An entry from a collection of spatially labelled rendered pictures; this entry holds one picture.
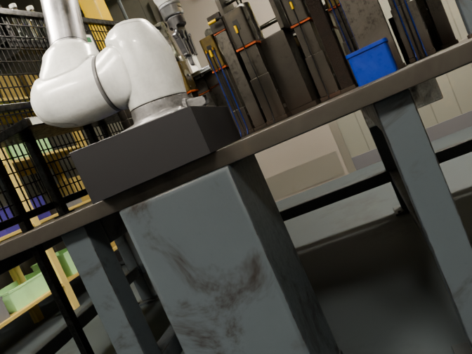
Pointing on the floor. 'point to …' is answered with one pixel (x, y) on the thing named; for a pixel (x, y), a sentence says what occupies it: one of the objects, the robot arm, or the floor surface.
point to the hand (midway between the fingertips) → (194, 64)
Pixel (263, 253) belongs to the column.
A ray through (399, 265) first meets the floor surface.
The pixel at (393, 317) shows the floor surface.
